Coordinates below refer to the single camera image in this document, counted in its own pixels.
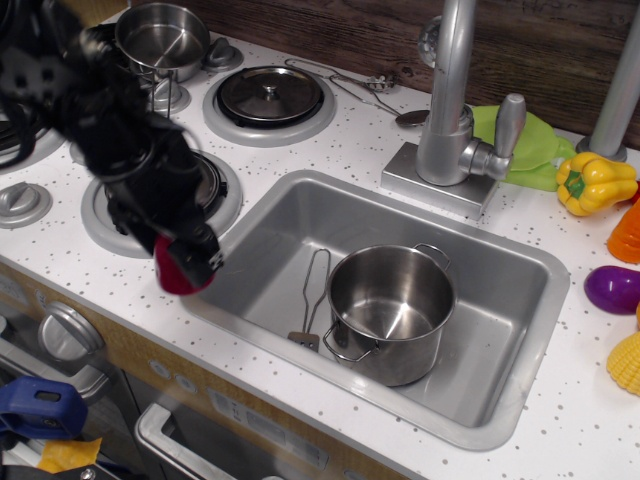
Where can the grey vertical pole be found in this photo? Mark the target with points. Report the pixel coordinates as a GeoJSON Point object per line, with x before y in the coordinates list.
{"type": "Point", "coordinates": [607, 138]}

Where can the steel pot back burner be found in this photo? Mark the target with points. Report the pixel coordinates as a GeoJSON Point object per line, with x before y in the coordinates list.
{"type": "Point", "coordinates": [163, 38]}

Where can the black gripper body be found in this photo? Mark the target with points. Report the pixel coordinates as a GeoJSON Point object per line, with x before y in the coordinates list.
{"type": "Point", "coordinates": [159, 199]}

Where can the metal wire ladle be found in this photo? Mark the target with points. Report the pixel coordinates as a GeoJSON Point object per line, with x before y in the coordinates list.
{"type": "Point", "coordinates": [407, 119]}

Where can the orange toy vegetable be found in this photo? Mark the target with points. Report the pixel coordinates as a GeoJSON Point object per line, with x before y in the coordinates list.
{"type": "Point", "coordinates": [623, 242]}

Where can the grey sink basin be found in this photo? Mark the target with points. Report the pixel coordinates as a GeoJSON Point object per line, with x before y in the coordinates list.
{"type": "Point", "coordinates": [509, 297]}

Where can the yellow toy corn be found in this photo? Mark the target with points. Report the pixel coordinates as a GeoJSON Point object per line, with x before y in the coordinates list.
{"type": "Point", "coordinates": [623, 364]}

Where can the steel lid burner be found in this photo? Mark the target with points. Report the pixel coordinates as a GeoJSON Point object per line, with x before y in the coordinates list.
{"type": "Point", "coordinates": [269, 97]}
{"type": "Point", "coordinates": [213, 188]}

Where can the purple toy eggplant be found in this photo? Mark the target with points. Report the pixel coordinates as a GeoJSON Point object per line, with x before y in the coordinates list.
{"type": "Point", "coordinates": [613, 289]}

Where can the silver oven knob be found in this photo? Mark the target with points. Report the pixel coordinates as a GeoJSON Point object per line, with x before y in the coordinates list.
{"type": "Point", "coordinates": [66, 335]}

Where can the silver oven door handle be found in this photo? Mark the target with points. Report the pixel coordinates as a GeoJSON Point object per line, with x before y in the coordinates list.
{"type": "Point", "coordinates": [187, 445]}

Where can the grey stove knob middle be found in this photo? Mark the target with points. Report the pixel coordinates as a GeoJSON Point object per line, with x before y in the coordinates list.
{"type": "Point", "coordinates": [167, 97]}

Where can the steel pot in sink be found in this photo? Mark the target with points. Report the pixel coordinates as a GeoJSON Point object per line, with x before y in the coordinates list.
{"type": "Point", "coordinates": [389, 305]}

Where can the black coil burner left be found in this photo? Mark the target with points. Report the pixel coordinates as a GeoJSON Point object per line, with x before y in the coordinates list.
{"type": "Point", "coordinates": [10, 140]}

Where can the yellow tape piece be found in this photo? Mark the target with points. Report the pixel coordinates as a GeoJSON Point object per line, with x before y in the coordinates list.
{"type": "Point", "coordinates": [64, 455]}

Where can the metal wire spatula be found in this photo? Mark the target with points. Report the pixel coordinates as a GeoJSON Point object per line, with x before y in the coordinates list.
{"type": "Point", "coordinates": [313, 294]}

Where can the green cloth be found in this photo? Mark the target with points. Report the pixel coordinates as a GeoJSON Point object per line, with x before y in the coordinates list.
{"type": "Point", "coordinates": [537, 156]}

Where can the grey stove knob front left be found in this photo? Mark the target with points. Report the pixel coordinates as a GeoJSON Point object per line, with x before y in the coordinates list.
{"type": "Point", "coordinates": [23, 204]}

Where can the red toy sweet potato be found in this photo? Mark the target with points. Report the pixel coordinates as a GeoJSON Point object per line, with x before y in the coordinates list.
{"type": "Point", "coordinates": [169, 276]}

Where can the steel lid back burner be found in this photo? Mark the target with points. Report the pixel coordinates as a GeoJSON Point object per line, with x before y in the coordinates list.
{"type": "Point", "coordinates": [269, 97]}

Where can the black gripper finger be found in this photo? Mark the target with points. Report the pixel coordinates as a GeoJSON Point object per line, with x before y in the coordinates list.
{"type": "Point", "coordinates": [198, 259]}

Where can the metal wire whisk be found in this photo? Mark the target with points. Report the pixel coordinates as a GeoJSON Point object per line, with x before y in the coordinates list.
{"type": "Point", "coordinates": [363, 91]}

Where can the grey stove knob back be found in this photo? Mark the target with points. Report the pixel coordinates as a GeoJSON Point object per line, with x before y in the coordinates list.
{"type": "Point", "coordinates": [221, 56]}

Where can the steel lid front burner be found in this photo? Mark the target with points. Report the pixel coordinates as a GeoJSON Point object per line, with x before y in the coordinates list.
{"type": "Point", "coordinates": [213, 188]}

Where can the yellow toy bell pepper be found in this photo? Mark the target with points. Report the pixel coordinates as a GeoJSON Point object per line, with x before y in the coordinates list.
{"type": "Point", "coordinates": [589, 183]}

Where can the silver toy faucet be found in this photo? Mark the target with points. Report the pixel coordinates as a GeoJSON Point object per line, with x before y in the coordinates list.
{"type": "Point", "coordinates": [450, 167]}

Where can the grey stove knob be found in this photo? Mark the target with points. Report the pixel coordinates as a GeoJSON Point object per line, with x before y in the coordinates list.
{"type": "Point", "coordinates": [23, 204]}
{"type": "Point", "coordinates": [167, 97]}
{"type": "Point", "coordinates": [221, 56]}

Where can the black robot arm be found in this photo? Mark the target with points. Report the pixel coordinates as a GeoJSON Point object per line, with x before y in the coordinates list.
{"type": "Point", "coordinates": [53, 69]}

